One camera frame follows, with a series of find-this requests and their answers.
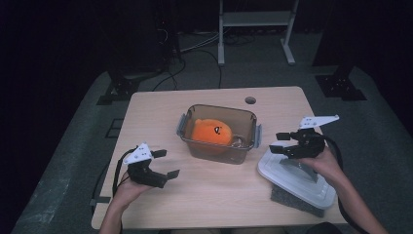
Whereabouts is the white metal stand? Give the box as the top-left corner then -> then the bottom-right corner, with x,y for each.
217,0 -> 300,66

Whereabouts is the white floor cable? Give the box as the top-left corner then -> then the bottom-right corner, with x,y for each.
179,31 -> 222,53

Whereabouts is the grey fluffy cloth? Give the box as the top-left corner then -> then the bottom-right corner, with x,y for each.
271,184 -> 325,218

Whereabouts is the black stand base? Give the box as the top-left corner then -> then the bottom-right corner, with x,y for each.
95,69 -> 141,105
315,66 -> 368,101

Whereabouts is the person's right hand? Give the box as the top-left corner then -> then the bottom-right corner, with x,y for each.
298,147 -> 345,186

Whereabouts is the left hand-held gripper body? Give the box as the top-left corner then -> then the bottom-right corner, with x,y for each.
123,141 -> 169,189

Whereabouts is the black tape strip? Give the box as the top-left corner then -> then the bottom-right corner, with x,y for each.
89,195 -> 112,207

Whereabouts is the orange plush toy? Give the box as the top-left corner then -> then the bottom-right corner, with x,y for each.
190,118 -> 235,155

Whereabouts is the brown transparent storage box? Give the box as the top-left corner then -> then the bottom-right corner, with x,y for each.
175,103 -> 263,165

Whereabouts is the white box lid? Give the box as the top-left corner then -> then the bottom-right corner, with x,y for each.
257,140 -> 337,210

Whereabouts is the person's left hand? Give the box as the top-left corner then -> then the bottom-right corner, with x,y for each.
111,172 -> 154,208

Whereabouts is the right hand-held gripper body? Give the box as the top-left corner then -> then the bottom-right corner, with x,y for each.
286,114 -> 340,160

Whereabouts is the black floor cable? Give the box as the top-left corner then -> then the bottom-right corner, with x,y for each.
151,58 -> 188,92
186,48 -> 223,90

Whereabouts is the left hand-held gripper cable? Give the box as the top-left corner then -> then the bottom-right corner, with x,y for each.
111,147 -> 139,198

